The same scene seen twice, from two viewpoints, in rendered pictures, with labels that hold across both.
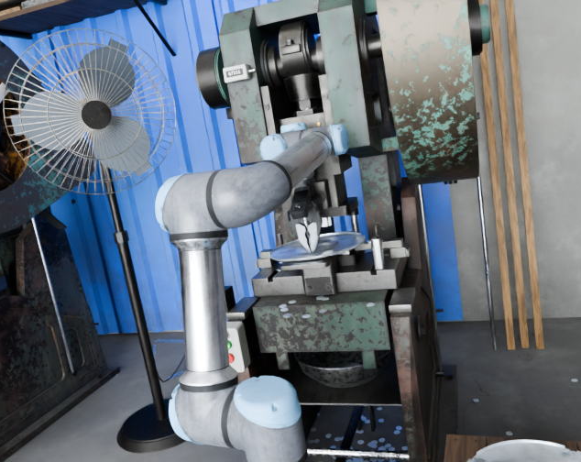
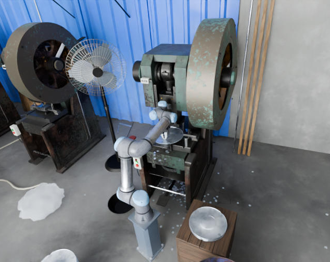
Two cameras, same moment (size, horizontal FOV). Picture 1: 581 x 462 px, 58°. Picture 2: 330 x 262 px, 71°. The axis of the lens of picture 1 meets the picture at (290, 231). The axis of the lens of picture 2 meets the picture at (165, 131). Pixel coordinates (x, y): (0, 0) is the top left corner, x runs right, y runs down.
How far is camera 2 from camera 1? 92 cm
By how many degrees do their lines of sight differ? 23
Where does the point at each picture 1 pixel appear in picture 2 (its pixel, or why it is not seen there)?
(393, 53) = (189, 106)
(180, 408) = (119, 194)
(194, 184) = (124, 145)
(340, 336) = (170, 164)
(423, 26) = (199, 102)
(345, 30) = (182, 75)
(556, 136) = (277, 80)
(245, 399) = (134, 198)
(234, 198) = (135, 153)
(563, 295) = (265, 135)
